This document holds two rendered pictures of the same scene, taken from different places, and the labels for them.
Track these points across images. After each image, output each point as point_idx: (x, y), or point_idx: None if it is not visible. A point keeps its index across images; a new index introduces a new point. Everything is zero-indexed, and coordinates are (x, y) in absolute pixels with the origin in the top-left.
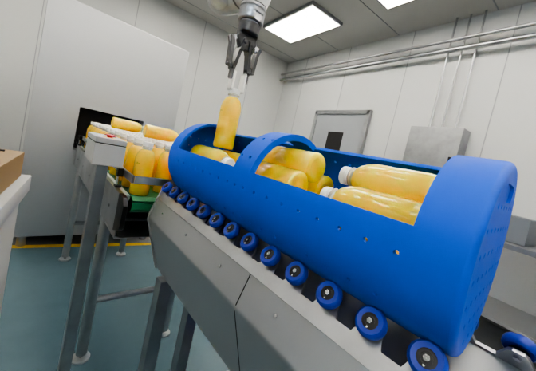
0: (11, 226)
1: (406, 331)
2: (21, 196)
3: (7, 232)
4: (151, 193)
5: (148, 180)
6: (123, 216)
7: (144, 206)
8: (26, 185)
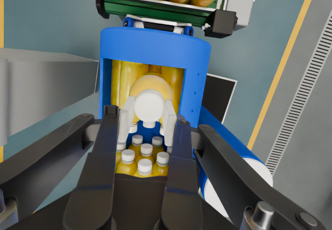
0: (19, 74)
1: None
2: (4, 88)
3: (19, 82)
4: None
5: None
6: (103, 16)
7: (118, 14)
8: (1, 74)
